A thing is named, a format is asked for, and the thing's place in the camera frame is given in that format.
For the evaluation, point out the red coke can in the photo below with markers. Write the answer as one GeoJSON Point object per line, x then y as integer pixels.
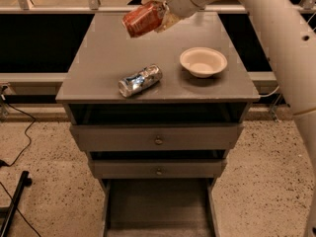
{"type": "Point", "coordinates": [144, 19]}

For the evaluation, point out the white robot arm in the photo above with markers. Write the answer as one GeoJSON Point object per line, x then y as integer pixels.
{"type": "Point", "coordinates": [289, 44]}

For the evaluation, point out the silver blue crushed can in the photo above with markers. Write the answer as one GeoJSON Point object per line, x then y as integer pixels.
{"type": "Point", "coordinates": [140, 81]}

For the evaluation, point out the grey wooden drawer cabinet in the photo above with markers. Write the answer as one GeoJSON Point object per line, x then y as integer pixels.
{"type": "Point", "coordinates": [90, 93]}

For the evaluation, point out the grey top drawer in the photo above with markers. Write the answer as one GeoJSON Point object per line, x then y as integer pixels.
{"type": "Point", "coordinates": [217, 136]}

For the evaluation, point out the brass top drawer knob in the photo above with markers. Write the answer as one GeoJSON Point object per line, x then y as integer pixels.
{"type": "Point", "coordinates": [158, 140]}

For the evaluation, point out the brass drawer knob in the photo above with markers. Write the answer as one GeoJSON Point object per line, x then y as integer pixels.
{"type": "Point", "coordinates": [159, 172]}
{"type": "Point", "coordinates": [158, 140]}

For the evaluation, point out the grey middle drawer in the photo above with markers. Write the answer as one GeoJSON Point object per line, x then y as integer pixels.
{"type": "Point", "coordinates": [145, 169]}

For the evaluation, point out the brass middle drawer knob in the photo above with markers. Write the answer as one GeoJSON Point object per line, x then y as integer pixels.
{"type": "Point", "coordinates": [159, 172]}

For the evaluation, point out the grey open bottom drawer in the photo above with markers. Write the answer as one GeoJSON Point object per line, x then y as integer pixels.
{"type": "Point", "coordinates": [159, 208]}

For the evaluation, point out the white paper bowl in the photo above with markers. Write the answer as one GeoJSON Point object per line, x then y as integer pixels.
{"type": "Point", "coordinates": [203, 62]}

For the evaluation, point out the black stand leg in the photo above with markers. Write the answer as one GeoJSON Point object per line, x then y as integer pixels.
{"type": "Point", "coordinates": [7, 212]}

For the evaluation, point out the metal railing frame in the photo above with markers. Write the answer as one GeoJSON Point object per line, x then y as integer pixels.
{"type": "Point", "coordinates": [65, 0]}

